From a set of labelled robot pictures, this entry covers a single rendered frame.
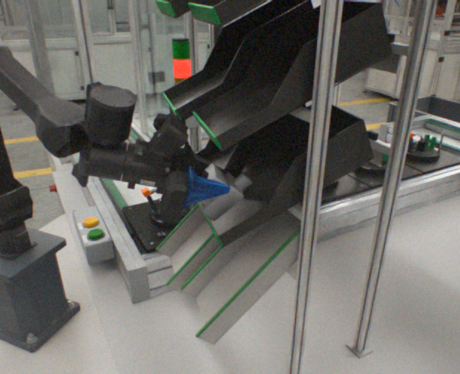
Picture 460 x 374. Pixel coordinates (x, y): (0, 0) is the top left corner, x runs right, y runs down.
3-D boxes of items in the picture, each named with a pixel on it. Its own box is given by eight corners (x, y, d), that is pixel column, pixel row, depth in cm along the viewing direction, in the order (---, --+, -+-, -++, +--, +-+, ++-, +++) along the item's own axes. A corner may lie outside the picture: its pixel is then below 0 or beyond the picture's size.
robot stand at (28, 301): (-16, 332, 91) (-42, 259, 82) (36, 292, 103) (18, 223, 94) (33, 354, 86) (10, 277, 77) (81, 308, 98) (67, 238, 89)
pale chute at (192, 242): (182, 294, 83) (165, 285, 81) (170, 257, 95) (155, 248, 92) (277, 194, 80) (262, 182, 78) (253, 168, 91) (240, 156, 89)
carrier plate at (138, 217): (147, 256, 101) (146, 248, 100) (122, 213, 120) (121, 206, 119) (232, 231, 111) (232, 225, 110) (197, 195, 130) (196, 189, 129)
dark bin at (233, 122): (221, 152, 56) (196, 106, 52) (198, 124, 67) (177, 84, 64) (392, 53, 58) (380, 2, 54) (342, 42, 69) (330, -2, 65)
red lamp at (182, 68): (177, 79, 117) (176, 61, 114) (171, 76, 121) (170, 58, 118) (194, 77, 119) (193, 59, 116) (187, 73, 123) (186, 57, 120)
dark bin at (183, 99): (180, 122, 68) (159, 83, 64) (167, 103, 79) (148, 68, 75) (323, 41, 70) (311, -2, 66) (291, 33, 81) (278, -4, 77)
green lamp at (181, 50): (176, 60, 114) (175, 41, 112) (170, 58, 118) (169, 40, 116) (193, 59, 116) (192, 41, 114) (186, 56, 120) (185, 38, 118)
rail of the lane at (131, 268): (132, 304, 99) (127, 268, 94) (73, 171, 169) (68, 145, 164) (154, 297, 101) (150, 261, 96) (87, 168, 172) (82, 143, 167)
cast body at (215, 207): (214, 222, 64) (182, 196, 61) (211, 206, 68) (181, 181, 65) (254, 188, 62) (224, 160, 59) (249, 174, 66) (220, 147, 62)
